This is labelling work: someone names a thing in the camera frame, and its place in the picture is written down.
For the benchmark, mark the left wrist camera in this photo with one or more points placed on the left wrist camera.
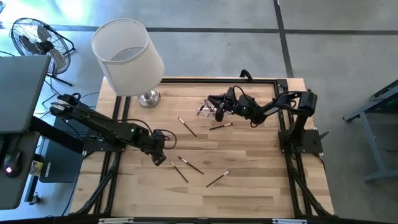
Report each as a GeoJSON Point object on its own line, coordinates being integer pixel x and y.
{"type": "Point", "coordinates": [159, 159]}

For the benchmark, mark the yellow and white tag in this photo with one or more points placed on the yellow and white tag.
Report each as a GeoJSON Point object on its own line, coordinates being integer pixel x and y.
{"type": "Point", "coordinates": [37, 168]}

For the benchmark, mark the blue-grey metal cart frame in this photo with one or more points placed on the blue-grey metal cart frame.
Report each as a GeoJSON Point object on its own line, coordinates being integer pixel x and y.
{"type": "Point", "coordinates": [371, 140]}

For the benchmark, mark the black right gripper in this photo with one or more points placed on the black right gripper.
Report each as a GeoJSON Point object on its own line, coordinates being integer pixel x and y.
{"type": "Point", "coordinates": [236, 102]}

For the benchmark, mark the black diagonal support bar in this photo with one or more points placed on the black diagonal support bar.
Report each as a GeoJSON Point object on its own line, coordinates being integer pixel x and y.
{"type": "Point", "coordinates": [56, 135]}

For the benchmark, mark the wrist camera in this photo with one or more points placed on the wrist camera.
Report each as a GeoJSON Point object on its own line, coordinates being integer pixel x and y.
{"type": "Point", "coordinates": [219, 115]}
{"type": "Point", "coordinates": [159, 159]}

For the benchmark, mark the black floor fan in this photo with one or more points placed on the black floor fan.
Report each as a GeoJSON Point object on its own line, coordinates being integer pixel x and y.
{"type": "Point", "coordinates": [40, 46]}

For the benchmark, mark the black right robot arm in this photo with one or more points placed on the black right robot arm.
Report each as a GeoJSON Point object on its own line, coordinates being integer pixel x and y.
{"type": "Point", "coordinates": [280, 105]}

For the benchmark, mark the black computer mouse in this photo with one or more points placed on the black computer mouse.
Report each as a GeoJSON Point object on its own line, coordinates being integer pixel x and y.
{"type": "Point", "coordinates": [12, 161]}

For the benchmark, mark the table lamp with white shade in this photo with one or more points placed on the table lamp with white shade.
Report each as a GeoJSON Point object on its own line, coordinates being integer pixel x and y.
{"type": "Point", "coordinates": [127, 62]}

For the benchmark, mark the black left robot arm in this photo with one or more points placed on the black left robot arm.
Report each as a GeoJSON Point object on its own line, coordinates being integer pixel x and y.
{"type": "Point", "coordinates": [102, 124]}

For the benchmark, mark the grey rectangular panel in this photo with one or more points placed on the grey rectangular panel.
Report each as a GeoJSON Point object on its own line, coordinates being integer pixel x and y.
{"type": "Point", "coordinates": [21, 93]}

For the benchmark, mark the clear acrylic brush organizer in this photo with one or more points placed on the clear acrylic brush organizer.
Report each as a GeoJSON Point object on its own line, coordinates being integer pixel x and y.
{"type": "Point", "coordinates": [202, 113]}

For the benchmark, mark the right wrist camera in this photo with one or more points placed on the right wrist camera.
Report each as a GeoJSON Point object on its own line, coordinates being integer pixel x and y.
{"type": "Point", "coordinates": [219, 115]}

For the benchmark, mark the black aluminium table frame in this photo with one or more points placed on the black aluminium table frame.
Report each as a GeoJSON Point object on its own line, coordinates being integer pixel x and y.
{"type": "Point", "coordinates": [217, 81]}

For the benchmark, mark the black box with white logo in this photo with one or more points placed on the black box with white logo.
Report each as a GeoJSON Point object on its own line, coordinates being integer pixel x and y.
{"type": "Point", "coordinates": [62, 168]}

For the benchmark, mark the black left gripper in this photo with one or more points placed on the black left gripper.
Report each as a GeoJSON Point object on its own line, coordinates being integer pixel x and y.
{"type": "Point", "coordinates": [150, 143]}

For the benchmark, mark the dark grey desk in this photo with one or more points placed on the dark grey desk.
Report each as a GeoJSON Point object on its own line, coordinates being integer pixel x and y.
{"type": "Point", "coordinates": [15, 193]}

